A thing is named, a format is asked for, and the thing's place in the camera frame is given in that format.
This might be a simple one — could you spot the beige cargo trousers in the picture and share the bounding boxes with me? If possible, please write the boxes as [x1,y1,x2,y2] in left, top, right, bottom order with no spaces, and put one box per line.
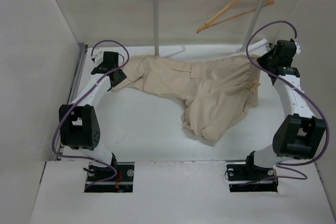
[113,55,260,143]

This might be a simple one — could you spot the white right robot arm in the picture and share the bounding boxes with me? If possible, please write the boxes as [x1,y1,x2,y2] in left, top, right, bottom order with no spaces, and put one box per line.
[243,39,328,180]

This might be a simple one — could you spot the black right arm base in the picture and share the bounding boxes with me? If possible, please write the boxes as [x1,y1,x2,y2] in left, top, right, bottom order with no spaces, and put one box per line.
[224,163,278,193]

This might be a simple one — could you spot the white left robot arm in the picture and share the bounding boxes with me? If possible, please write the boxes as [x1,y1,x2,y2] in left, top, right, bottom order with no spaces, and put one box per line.
[59,51,126,182]

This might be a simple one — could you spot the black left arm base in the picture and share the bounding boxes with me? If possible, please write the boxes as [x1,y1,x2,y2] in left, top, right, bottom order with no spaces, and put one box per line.
[83,162,135,193]

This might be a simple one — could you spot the wooden clothes hanger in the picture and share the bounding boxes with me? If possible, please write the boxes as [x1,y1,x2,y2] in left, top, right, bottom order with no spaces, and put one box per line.
[196,0,275,34]

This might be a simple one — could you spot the left aluminium side rail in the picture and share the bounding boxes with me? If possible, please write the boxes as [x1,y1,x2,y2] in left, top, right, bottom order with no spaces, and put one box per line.
[50,42,88,161]

